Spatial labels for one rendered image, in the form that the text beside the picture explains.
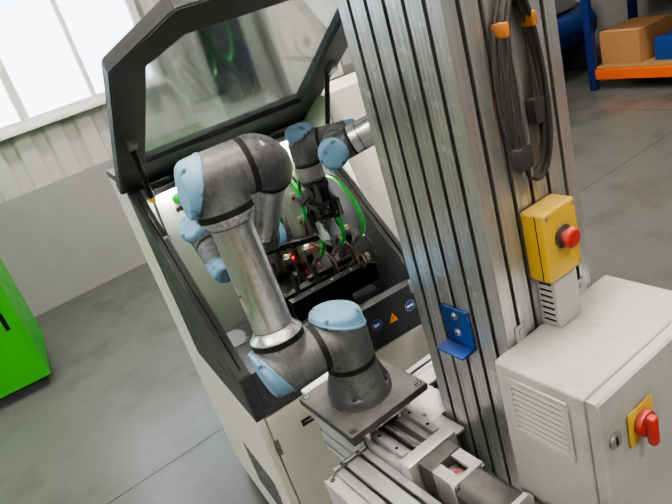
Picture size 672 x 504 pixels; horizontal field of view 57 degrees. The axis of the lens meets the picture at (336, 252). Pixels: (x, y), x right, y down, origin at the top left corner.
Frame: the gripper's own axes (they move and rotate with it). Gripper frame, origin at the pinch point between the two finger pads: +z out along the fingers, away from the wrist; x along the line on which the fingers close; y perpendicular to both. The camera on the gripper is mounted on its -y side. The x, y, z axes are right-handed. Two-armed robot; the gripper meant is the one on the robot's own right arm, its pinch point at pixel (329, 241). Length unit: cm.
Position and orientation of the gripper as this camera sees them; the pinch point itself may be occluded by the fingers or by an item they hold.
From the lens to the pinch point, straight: 180.1
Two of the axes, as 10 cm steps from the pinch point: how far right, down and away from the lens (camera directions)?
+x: 8.3, -4.3, 3.7
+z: 2.8, 8.7, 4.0
